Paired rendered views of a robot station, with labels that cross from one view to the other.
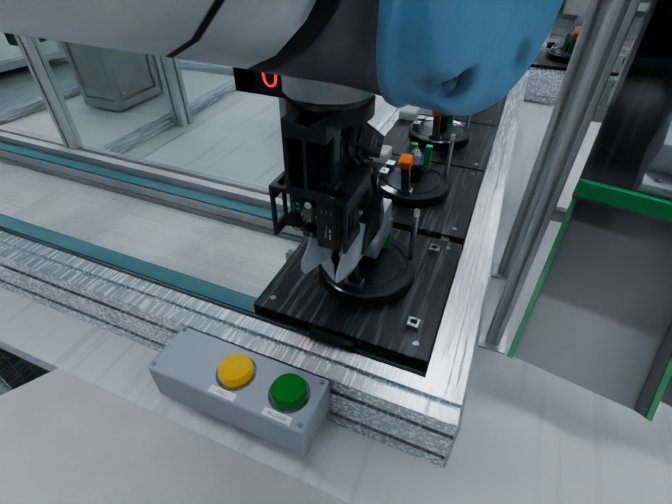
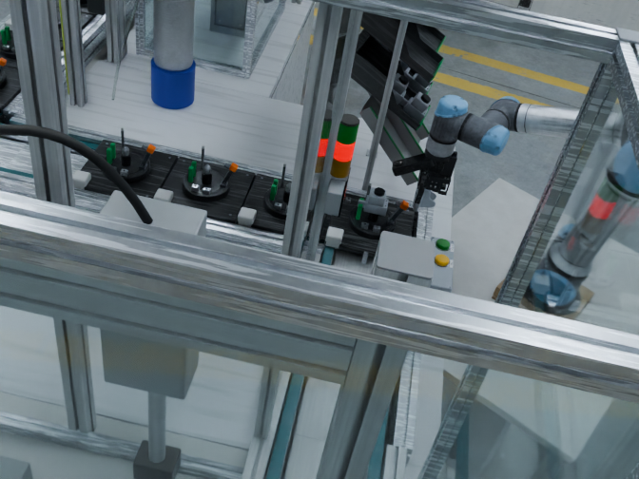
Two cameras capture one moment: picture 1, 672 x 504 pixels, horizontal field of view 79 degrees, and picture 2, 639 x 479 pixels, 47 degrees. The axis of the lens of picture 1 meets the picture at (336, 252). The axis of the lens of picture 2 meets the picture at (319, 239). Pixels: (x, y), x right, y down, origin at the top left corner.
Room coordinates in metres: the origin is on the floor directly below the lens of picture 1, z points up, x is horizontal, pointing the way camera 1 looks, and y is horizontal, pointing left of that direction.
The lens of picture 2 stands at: (1.15, 1.46, 2.31)
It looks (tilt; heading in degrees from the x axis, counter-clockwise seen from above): 41 degrees down; 250
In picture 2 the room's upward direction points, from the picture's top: 11 degrees clockwise
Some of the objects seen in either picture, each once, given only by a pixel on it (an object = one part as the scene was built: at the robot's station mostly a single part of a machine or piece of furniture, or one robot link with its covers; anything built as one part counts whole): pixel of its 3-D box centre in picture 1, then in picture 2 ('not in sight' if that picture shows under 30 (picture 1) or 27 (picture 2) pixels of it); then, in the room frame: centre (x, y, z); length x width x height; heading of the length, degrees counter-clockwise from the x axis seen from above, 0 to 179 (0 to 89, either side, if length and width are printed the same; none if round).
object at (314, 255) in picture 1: (317, 253); (424, 202); (0.33, 0.02, 1.10); 0.06 x 0.03 x 0.09; 157
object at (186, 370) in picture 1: (240, 386); (438, 268); (0.28, 0.12, 0.93); 0.21 x 0.07 x 0.06; 67
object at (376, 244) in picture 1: (372, 217); (374, 199); (0.45, -0.05, 1.06); 0.08 x 0.04 x 0.07; 157
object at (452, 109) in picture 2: not in sight; (449, 119); (0.33, 0.01, 1.36); 0.09 x 0.08 x 0.11; 134
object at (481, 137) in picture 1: (441, 119); (206, 175); (0.90, -0.24, 1.01); 0.24 x 0.24 x 0.13; 67
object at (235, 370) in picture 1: (236, 371); (441, 260); (0.28, 0.12, 0.96); 0.04 x 0.04 x 0.02
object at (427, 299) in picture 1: (366, 276); (371, 226); (0.44, -0.04, 0.96); 0.24 x 0.24 x 0.02; 67
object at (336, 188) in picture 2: not in sight; (340, 162); (0.63, 0.08, 1.29); 0.12 x 0.05 x 0.25; 67
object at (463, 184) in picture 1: (414, 167); (288, 193); (0.68, -0.14, 1.01); 0.24 x 0.24 x 0.13; 67
